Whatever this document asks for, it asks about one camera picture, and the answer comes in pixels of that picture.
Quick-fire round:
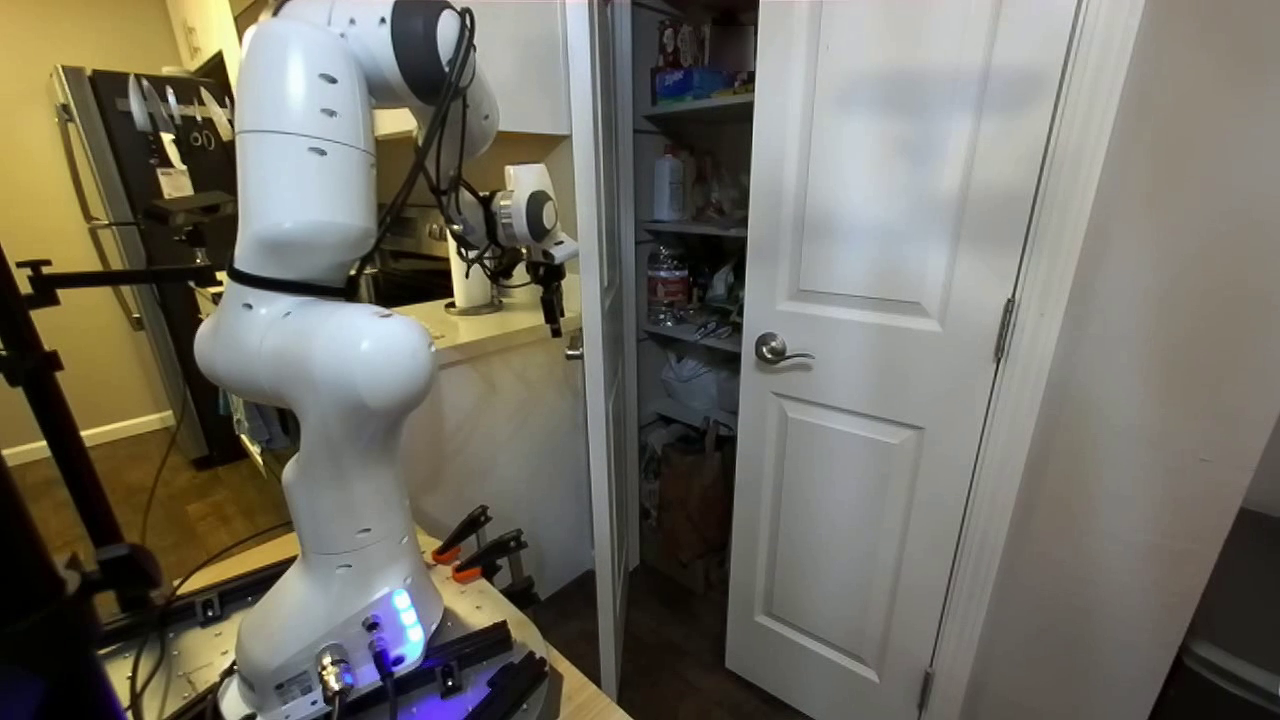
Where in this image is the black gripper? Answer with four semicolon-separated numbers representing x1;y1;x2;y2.
522;250;571;341

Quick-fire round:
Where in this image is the white panel closet door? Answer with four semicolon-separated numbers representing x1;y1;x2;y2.
561;0;647;702
720;0;1089;720

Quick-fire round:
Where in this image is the white kitchen counter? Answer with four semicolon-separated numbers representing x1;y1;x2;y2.
366;290;600;606

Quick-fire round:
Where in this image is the red label can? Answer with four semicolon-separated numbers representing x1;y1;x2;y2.
642;259;700;324

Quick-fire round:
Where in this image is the clear plastic bag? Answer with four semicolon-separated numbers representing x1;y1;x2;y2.
647;346;741;432

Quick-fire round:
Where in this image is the white plastic jug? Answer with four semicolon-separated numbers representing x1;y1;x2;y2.
642;137;700;223

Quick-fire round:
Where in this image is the orange black bar clamp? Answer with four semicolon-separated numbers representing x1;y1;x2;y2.
446;526;532;588
427;500;500;569

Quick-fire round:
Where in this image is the brown cardboard box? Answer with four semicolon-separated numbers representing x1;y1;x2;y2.
647;436;733;578

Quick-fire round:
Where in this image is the blue food box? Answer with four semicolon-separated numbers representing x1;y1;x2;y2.
647;63;733;108

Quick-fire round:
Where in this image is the black plate clamp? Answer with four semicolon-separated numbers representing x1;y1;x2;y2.
446;649;561;720
354;616;521;698

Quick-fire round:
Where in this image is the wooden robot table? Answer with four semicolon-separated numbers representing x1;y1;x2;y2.
97;526;633;720

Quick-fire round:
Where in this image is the black floor cable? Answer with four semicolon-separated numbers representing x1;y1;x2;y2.
121;418;301;698

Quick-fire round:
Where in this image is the white door frame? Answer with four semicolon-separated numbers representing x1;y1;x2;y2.
915;0;1150;720

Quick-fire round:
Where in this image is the black camera stand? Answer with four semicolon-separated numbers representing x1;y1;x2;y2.
0;248;225;649

